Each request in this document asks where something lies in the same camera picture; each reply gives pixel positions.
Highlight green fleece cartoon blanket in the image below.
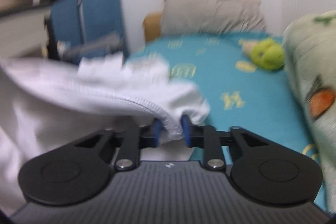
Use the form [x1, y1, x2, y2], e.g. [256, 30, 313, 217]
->
[282, 11, 335, 214]

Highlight white shirt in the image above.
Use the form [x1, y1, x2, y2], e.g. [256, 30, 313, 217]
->
[1, 54, 210, 215]

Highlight green plush toy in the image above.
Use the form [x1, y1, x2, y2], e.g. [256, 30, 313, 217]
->
[241, 38, 285, 71]

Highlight blue folding chair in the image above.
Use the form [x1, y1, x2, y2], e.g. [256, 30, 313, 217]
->
[44, 0, 129, 65]

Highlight grey pillow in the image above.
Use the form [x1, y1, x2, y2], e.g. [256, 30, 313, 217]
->
[160, 0, 266, 36]

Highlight white desk with black edge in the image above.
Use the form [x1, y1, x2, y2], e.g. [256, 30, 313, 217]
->
[0, 6, 50, 58]

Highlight brown bed headboard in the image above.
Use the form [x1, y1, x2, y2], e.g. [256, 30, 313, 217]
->
[142, 11, 162, 43]

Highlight teal patterned bed sheet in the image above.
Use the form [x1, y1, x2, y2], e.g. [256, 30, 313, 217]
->
[133, 32, 325, 206]

